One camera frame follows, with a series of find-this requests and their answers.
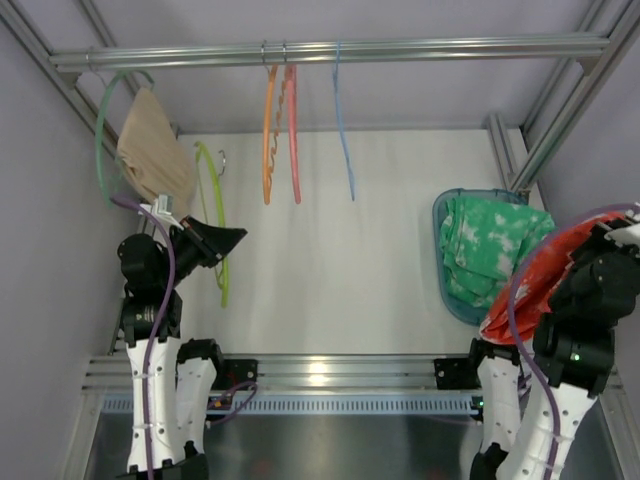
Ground lime green plastic hanger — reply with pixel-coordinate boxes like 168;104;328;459
194;141;230;308

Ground red tie-dye trousers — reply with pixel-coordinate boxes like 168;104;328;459
479;212;622;345

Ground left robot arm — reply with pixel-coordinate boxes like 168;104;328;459
117;216;247;479

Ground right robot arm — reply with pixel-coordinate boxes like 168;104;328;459
469;217;639;479

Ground dark green round hanger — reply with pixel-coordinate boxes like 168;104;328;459
94;69;155;205

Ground orange wavy hanger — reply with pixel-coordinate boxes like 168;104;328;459
262;65;278;205

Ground pink wavy hanger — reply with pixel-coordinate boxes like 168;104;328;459
285;65;302;204

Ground beige folded garment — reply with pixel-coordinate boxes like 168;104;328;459
117;87;196;216

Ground green tie-dye garment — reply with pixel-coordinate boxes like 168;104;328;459
439;195;555;309

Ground teal plastic basket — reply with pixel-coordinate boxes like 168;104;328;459
432;187;531;327

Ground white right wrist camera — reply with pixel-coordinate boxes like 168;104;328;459
604;202;640;247

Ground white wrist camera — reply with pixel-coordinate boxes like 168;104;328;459
604;202;640;247
136;194;183;230

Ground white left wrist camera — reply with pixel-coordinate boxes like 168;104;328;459
136;194;183;230

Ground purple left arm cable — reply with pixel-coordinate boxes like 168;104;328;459
109;195;176;480

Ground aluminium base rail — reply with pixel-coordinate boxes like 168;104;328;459
82;352;624;416

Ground light blue wire hanger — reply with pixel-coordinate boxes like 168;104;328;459
332;40;356;202

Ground aluminium hanging rail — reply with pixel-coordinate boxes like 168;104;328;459
49;32;610;73

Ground right aluminium frame post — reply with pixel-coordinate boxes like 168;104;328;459
485;1;639;198

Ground aluminium frame post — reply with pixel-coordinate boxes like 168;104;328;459
1;0;99;134
485;1;639;198

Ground left aluminium frame post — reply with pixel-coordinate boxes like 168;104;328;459
1;0;99;134

